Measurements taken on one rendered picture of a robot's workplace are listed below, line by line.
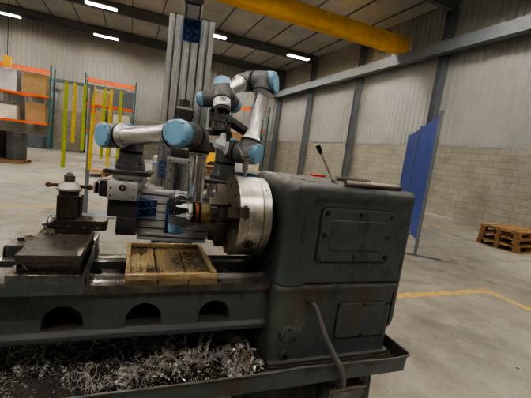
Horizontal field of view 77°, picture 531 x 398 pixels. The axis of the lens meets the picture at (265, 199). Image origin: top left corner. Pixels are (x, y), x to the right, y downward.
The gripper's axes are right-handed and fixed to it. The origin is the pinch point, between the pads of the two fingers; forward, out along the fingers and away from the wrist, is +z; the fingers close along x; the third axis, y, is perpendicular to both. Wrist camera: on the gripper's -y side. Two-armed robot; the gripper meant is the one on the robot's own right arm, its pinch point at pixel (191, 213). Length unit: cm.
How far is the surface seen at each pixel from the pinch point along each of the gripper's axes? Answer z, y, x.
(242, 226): 12.1, -16.3, -1.0
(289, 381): 26, -37, -54
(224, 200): -5.8, -13.0, 4.7
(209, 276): 14.6, -5.9, -18.8
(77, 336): 14, 33, -39
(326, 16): -1007, -544, 529
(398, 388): -24, -141, -108
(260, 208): 10.8, -22.6, 5.7
